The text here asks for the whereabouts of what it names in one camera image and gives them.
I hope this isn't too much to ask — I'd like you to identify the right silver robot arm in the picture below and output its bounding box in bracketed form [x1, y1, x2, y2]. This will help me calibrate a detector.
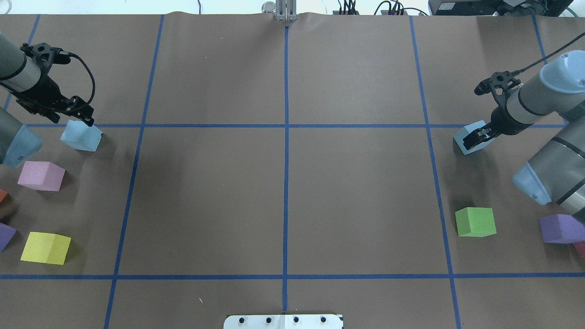
[454, 50, 585, 224]

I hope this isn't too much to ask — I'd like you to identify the orange foam block left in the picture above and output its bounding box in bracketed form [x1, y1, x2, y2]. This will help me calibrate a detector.
[0, 190, 9, 204]

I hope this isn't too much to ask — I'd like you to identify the black camera cable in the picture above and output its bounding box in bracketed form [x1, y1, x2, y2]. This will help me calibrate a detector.
[514, 32, 585, 76]
[64, 53, 96, 110]

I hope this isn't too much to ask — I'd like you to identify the purple foam block right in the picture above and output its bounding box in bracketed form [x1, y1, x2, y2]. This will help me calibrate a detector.
[539, 214, 585, 244]

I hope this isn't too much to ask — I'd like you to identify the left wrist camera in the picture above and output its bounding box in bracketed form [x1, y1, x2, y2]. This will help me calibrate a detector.
[19, 43, 71, 69]

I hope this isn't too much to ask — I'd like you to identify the purple foam block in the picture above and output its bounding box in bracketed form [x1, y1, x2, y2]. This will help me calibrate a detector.
[539, 214, 585, 244]
[0, 223, 17, 252]

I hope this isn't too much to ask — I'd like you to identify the right black camera cable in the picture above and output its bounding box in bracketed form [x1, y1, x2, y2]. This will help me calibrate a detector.
[514, 32, 585, 76]

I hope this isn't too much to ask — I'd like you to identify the left black camera cable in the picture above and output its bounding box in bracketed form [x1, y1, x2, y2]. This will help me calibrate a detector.
[64, 53, 96, 110]

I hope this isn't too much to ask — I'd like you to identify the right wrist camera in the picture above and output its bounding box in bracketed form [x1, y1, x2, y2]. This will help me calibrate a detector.
[473, 69, 522, 96]

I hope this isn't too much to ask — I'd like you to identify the purple foam block left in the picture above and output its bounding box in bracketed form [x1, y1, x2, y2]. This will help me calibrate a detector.
[0, 223, 17, 252]

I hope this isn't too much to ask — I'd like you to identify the light blue block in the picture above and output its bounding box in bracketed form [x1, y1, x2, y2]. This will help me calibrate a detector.
[60, 120, 103, 152]
[453, 120, 496, 155]

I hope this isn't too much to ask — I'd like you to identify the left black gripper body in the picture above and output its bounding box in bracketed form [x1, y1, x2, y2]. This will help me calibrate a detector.
[7, 75, 73, 113]

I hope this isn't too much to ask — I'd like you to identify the yellow foam block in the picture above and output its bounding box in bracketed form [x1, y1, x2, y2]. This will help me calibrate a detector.
[20, 232, 72, 265]

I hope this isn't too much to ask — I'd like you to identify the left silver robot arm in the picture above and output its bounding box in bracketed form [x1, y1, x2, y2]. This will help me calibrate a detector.
[0, 33, 96, 169]

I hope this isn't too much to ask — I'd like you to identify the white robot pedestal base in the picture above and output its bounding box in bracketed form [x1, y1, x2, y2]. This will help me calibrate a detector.
[223, 314, 345, 329]

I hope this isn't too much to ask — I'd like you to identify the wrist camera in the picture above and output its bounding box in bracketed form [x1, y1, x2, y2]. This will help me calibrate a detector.
[19, 43, 71, 69]
[473, 69, 522, 96]

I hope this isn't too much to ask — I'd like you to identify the lilac foam block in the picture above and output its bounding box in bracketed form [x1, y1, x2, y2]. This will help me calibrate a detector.
[17, 161, 65, 191]

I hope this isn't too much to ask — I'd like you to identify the magenta foam block rear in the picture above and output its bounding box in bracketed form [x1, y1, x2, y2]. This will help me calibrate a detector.
[572, 241, 585, 258]

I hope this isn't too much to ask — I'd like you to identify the aluminium frame post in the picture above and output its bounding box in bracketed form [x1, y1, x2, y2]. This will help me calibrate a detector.
[261, 0, 298, 21]

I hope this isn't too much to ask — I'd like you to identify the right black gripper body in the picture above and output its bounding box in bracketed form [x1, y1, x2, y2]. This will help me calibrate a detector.
[487, 106, 526, 137]

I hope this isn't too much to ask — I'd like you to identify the green foam block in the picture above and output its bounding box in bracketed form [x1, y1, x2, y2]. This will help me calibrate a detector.
[455, 207, 497, 237]

